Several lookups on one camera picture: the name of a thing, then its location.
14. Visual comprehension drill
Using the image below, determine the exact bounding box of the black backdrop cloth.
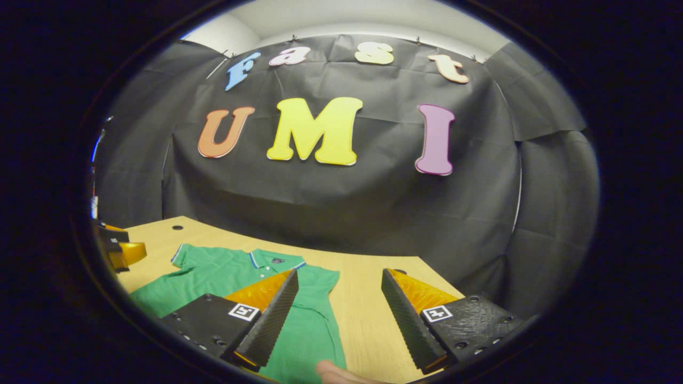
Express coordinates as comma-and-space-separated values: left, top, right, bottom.
93, 33, 601, 321

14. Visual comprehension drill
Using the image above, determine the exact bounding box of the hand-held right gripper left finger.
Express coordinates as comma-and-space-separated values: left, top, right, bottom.
159, 269, 300, 373

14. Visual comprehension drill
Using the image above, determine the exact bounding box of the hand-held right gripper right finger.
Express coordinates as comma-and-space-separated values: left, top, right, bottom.
381, 268, 537, 375

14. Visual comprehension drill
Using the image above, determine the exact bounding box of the green T-shirt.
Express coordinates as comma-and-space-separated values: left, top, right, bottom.
130, 244, 347, 384

